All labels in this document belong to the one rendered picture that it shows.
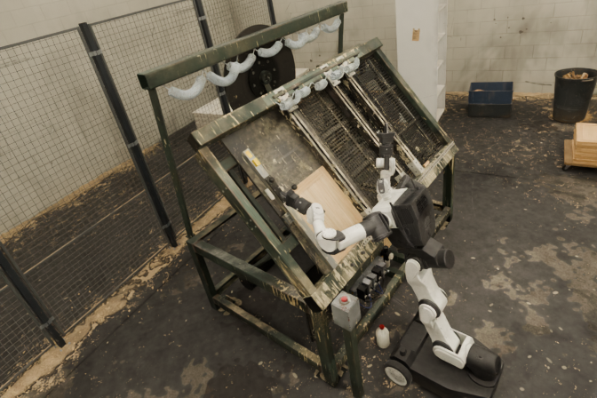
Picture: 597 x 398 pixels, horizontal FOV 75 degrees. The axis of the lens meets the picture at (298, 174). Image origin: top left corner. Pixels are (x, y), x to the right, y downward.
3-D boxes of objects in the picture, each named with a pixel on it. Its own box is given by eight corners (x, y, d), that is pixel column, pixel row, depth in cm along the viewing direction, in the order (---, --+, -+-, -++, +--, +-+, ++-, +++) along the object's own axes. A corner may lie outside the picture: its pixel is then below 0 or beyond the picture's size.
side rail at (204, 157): (301, 298, 242) (311, 295, 233) (193, 156, 243) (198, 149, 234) (307, 291, 245) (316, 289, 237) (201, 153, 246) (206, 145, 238)
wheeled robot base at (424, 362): (508, 362, 270) (513, 330, 253) (483, 427, 237) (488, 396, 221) (419, 321, 309) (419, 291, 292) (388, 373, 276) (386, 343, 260)
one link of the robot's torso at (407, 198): (450, 225, 233) (428, 172, 226) (426, 259, 212) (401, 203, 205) (408, 226, 256) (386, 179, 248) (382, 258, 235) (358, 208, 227)
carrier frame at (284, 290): (334, 388, 276) (318, 307, 235) (210, 306, 360) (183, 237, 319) (452, 218, 412) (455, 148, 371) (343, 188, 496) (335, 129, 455)
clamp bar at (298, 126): (367, 229, 282) (389, 219, 263) (266, 99, 282) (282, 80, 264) (374, 221, 288) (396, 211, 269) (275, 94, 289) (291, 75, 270)
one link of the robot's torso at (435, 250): (457, 259, 229) (447, 234, 225) (449, 274, 221) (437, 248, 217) (416, 258, 250) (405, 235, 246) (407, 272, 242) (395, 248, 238)
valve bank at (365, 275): (367, 319, 253) (363, 293, 241) (348, 310, 262) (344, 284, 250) (401, 270, 284) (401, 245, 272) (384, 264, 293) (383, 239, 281)
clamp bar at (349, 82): (414, 178, 329) (436, 166, 311) (328, 66, 330) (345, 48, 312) (419, 171, 336) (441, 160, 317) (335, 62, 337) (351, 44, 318)
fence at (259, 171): (330, 270, 253) (333, 269, 249) (240, 154, 253) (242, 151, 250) (334, 266, 256) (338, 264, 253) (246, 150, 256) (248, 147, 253)
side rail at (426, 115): (439, 148, 373) (448, 143, 365) (368, 58, 374) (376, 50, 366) (442, 145, 378) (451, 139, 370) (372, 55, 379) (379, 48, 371)
